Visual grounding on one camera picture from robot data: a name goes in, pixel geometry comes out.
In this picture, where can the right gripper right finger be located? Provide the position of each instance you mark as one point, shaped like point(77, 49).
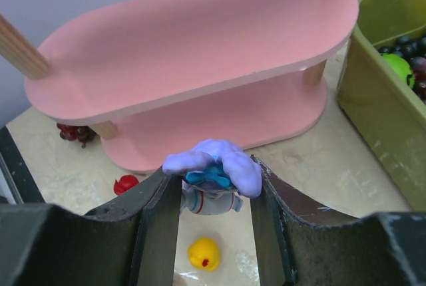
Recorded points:
point(300, 241)

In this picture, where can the red strawberry toy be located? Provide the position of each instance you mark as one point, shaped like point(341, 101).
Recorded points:
point(125, 183)

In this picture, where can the red grape bunch on table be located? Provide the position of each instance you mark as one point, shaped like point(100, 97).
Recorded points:
point(81, 134)

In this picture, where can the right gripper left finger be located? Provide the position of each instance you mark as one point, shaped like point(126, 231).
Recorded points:
point(130, 240)

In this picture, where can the olive green plastic bin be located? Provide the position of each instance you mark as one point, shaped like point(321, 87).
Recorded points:
point(385, 111)

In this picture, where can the pink three-tier wooden shelf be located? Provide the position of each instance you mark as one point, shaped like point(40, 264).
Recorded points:
point(155, 77)

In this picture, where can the purple bunny toy blue bow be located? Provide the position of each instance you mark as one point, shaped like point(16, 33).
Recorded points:
point(215, 174)

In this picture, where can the black grape bunch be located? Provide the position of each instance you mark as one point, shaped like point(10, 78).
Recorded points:
point(405, 47)

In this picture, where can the yellow duck toy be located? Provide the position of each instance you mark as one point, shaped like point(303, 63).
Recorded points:
point(204, 254)

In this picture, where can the dark red grape bunch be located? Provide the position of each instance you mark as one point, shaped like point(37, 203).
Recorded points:
point(418, 67)

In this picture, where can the green toy lime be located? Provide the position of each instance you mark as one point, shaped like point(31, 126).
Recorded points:
point(401, 68)

